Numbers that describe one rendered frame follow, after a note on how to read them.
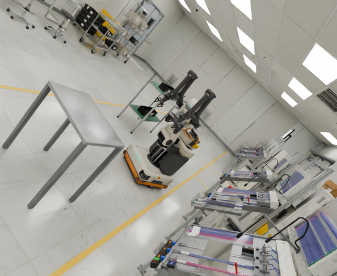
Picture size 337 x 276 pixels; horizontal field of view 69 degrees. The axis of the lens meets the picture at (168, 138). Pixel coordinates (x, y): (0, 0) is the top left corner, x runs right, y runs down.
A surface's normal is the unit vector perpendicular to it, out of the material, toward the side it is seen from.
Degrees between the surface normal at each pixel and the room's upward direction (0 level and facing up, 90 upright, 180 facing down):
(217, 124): 90
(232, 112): 90
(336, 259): 90
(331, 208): 90
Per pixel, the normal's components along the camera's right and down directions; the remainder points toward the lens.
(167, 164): -0.59, -0.27
